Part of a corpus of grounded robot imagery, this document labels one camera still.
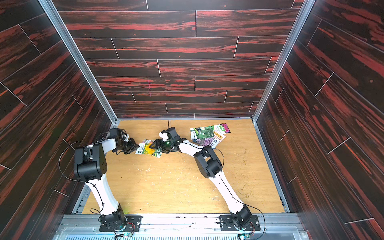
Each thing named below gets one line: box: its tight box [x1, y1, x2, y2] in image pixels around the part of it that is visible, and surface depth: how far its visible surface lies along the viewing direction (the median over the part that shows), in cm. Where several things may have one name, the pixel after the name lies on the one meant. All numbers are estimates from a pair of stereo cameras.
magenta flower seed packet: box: [214, 123, 231, 134], surface depth 117 cm
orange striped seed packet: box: [209, 131, 227, 149], surface depth 110 cm
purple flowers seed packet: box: [192, 137, 220, 149], surface depth 107 cm
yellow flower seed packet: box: [135, 141, 156, 155], surface depth 101 cm
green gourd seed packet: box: [190, 125, 215, 140], surface depth 113 cm
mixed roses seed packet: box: [151, 146, 163, 158], surface depth 101 cm
